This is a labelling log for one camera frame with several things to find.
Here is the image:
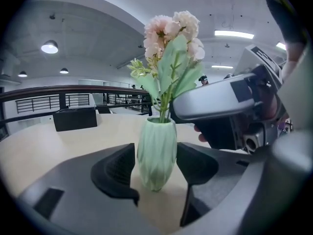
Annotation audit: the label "round light wooden table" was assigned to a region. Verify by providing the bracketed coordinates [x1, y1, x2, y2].
[0, 113, 245, 233]

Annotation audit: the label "person's right hand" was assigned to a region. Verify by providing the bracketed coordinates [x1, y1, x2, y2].
[194, 124, 209, 143]

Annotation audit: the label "person's right forearm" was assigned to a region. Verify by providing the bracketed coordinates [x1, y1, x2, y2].
[281, 42, 308, 83]

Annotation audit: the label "large dome pendant lamp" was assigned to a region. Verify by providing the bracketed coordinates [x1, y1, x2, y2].
[40, 40, 59, 54]

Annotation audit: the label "dark metal railing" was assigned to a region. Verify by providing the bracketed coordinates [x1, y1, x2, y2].
[0, 84, 162, 141]

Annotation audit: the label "black rectangular box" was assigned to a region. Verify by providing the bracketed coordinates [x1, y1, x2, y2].
[52, 106, 98, 132]

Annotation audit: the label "pale green ribbed vase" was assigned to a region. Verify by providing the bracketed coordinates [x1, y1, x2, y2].
[136, 116, 178, 193]

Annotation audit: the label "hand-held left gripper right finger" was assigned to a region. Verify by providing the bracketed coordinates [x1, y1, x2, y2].
[176, 142, 272, 235]

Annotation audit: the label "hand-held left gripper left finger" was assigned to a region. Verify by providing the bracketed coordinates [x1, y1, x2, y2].
[17, 142, 172, 235]

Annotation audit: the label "person's black shirt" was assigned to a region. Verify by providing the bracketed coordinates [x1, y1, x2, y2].
[263, 0, 308, 44]

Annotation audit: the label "pink flowers with green leaves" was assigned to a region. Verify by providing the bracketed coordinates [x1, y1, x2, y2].
[127, 10, 206, 123]

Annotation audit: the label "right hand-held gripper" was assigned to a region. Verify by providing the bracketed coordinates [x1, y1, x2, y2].
[169, 45, 287, 154]

